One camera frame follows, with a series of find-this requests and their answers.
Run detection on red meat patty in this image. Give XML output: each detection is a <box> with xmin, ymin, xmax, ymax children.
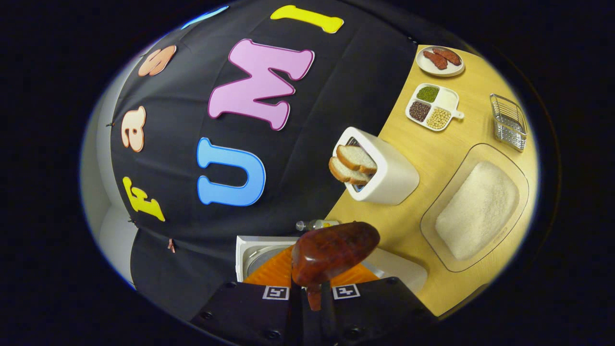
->
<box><xmin>423</xmin><ymin>50</ymin><xmax>448</xmax><ymax>70</ymax></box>
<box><xmin>432</xmin><ymin>48</ymin><xmax>462</xmax><ymax>66</ymax></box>

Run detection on white toaster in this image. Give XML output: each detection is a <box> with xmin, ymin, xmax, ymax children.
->
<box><xmin>332</xmin><ymin>126</ymin><xmax>420</xmax><ymax>206</ymax></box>

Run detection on white rice cooker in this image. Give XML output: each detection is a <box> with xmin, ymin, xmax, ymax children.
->
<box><xmin>235</xmin><ymin>235</ymin><xmax>428</xmax><ymax>294</ymax></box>

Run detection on white divided dish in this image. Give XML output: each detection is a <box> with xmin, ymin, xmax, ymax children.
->
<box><xmin>405</xmin><ymin>83</ymin><xmax>465</xmax><ymax>132</ymax></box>

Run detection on wire metal chopstick holder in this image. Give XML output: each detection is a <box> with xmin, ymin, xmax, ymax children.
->
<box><xmin>490</xmin><ymin>93</ymin><xmax>528</xmax><ymax>152</ymax></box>

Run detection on white round plate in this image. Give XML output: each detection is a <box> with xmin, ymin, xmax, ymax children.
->
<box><xmin>416</xmin><ymin>45</ymin><xmax>466</xmax><ymax>78</ymax></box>

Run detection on white rice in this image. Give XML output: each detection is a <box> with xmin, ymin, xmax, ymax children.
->
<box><xmin>435</xmin><ymin>161</ymin><xmax>520</xmax><ymax>261</ymax></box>

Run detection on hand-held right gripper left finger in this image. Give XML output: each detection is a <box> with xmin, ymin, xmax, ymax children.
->
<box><xmin>190</xmin><ymin>245</ymin><xmax>308</xmax><ymax>346</ymax></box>

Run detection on clear glass dish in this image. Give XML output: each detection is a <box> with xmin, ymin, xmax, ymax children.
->
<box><xmin>420</xmin><ymin>143</ymin><xmax>530</xmax><ymax>273</ymax></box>

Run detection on brown wooden spoon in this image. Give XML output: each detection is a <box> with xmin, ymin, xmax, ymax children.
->
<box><xmin>291</xmin><ymin>222</ymin><xmax>381</xmax><ymax>311</ymax></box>

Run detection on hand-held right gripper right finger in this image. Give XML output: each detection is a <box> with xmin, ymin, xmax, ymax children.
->
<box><xmin>320</xmin><ymin>263</ymin><xmax>439</xmax><ymax>346</ymax></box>

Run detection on heap of yellow soybeans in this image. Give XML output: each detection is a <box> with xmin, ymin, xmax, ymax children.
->
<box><xmin>427</xmin><ymin>107</ymin><xmax>452</xmax><ymax>130</ymax></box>

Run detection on clear plastic bottle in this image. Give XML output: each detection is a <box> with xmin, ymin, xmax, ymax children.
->
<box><xmin>295</xmin><ymin>219</ymin><xmax>340</xmax><ymax>232</ymax></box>

